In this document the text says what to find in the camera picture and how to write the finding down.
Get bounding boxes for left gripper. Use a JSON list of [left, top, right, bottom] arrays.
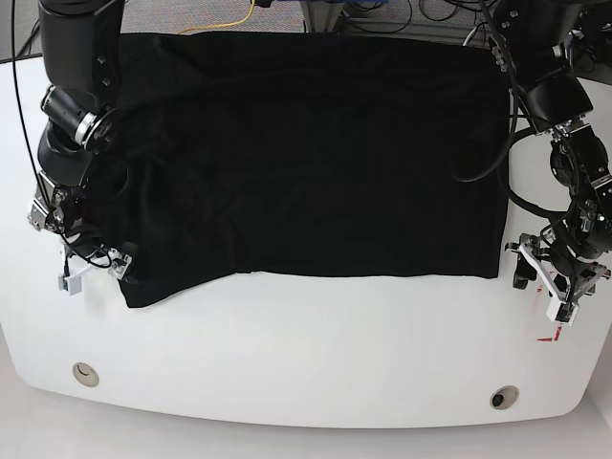
[[513, 234, 595, 290]]

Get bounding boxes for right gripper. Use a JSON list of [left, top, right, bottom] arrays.
[[61, 233, 138, 284]]

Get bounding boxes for black t-shirt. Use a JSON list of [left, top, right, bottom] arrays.
[[87, 32, 509, 308]]

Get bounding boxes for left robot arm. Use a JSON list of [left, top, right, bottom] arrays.
[[479, 1, 611, 296]]

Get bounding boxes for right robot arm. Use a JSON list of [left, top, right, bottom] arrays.
[[29, 1, 132, 295]]

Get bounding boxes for red tape rectangle marking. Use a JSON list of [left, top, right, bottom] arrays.
[[534, 284, 563, 343]]

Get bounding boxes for right table grommet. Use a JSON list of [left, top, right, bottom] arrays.
[[490, 385, 519, 410]]

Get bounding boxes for table grommet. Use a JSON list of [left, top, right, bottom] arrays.
[[72, 362, 99, 387], [490, 385, 519, 410]]

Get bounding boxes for left table grommet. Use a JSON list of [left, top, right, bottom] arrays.
[[72, 362, 99, 387]]

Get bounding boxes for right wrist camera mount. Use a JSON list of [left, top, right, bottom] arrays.
[[57, 244, 119, 295]]

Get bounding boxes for black cable loop right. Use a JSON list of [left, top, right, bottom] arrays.
[[448, 123, 541, 183]]

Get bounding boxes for yellow cable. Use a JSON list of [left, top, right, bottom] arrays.
[[179, 0, 257, 35]]

